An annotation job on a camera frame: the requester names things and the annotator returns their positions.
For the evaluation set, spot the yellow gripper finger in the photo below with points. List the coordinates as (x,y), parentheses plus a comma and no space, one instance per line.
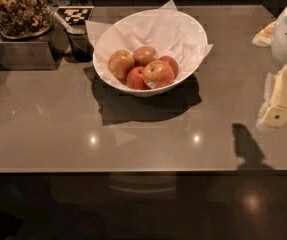
(264,37)
(273,112)

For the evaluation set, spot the apple with sticker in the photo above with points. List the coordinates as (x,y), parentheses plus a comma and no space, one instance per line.
(158,74)

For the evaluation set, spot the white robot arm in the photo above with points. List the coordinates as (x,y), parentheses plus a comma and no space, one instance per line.
(279,39)

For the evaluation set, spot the right back red apple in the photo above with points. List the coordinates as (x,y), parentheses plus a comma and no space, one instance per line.
(172,63)

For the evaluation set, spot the red apple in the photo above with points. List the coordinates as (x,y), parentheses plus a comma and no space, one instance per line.
(172,63)
(135,80)

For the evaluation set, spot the back red-yellow apple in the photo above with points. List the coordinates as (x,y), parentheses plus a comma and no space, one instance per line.
(144,55)

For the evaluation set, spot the red-yellow apple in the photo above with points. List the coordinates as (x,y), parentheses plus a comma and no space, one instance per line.
(144,55)
(120,63)

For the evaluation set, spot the front left red apple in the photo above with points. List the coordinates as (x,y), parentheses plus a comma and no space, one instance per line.
(135,80)

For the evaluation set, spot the left red-yellow apple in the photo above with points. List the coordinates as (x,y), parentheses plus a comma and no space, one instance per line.
(120,63)

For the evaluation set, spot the white paper liner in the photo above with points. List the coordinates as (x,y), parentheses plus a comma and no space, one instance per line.
(156,34)

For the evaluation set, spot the black white fiducial tag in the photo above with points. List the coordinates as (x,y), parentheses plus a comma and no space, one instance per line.
(75,15)

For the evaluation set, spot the metal scoop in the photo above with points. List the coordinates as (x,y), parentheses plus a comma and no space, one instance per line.
(69,29)

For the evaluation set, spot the glass jar of nuts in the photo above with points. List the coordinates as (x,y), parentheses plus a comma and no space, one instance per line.
(22,19)

